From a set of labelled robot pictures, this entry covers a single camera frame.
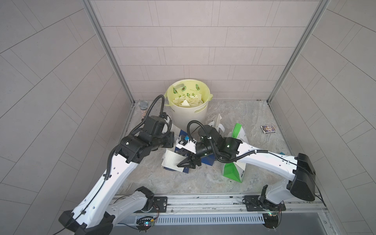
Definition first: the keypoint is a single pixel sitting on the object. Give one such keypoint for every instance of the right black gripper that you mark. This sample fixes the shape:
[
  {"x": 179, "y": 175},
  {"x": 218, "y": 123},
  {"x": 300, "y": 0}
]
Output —
[{"x": 190, "y": 157}]

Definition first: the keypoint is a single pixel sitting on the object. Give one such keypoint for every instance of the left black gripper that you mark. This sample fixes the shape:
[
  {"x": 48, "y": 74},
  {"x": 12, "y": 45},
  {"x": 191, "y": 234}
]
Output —
[{"x": 170, "y": 137}]

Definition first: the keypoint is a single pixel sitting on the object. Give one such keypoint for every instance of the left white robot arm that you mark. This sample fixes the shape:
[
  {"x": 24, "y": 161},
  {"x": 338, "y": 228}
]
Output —
[{"x": 97, "y": 214}]

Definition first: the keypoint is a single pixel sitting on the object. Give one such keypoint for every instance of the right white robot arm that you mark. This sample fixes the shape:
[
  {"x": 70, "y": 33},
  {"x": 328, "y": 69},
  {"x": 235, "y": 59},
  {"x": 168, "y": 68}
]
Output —
[{"x": 298, "y": 172}]

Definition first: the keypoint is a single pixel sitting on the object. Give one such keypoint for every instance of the large blue white tote bag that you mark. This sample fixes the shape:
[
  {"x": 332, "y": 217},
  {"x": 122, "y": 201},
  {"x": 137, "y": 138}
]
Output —
[{"x": 170, "y": 157}]

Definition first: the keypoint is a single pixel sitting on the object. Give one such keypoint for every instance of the small blue white tote bag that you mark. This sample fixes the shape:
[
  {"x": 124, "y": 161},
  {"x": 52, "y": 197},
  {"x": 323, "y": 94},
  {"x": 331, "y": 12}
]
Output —
[{"x": 213, "y": 126}]

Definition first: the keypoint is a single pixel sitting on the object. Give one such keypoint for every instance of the glitter-filled clear bottle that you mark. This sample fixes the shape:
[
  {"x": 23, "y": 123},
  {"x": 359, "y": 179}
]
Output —
[{"x": 143, "y": 105}]

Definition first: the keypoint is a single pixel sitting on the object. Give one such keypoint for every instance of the shredded paper pile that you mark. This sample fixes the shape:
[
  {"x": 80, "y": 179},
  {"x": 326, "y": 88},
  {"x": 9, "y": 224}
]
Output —
[{"x": 188, "y": 100}]

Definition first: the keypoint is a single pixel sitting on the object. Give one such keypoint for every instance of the cream plastic trash bin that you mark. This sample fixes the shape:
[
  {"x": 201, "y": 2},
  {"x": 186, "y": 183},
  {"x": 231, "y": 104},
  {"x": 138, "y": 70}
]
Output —
[{"x": 182, "y": 116}]

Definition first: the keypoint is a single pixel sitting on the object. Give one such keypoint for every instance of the green white tote bag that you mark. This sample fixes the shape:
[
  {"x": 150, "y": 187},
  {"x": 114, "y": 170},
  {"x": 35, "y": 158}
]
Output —
[{"x": 235, "y": 171}]

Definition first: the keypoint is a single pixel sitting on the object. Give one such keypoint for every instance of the left controller board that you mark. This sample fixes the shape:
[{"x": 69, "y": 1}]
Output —
[{"x": 145, "y": 223}]

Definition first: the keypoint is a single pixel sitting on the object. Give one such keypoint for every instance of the controller board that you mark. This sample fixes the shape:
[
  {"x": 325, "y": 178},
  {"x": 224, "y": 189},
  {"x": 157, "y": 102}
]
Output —
[
  {"x": 271, "y": 221},
  {"x": 145, "y": 223}
]

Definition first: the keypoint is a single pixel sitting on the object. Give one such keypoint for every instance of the small printed card box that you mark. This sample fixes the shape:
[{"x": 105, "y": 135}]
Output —
[{"x": 268, "y": 129}]

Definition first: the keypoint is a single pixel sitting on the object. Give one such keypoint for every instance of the right controller board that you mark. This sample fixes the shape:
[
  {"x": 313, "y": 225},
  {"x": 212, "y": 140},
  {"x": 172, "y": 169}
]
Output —
[{"x": 271, "y": 221}]

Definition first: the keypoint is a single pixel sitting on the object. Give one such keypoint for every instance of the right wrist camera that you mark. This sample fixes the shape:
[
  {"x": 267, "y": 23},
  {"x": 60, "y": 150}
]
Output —
[{"x": 185, "y": 143}]

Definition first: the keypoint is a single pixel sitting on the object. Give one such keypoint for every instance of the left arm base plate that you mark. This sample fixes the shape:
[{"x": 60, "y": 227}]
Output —
[{"x": 159, "y": 204}]

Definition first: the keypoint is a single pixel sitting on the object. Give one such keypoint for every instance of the aluminium mounting rail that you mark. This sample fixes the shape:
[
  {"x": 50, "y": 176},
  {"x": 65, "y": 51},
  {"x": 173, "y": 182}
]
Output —
[{"x": 223, "y": 205}]

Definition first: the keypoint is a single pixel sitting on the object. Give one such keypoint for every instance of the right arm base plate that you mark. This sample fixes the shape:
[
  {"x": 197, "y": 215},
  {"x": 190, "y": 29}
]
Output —
[{"x": 253, "y": 203}]

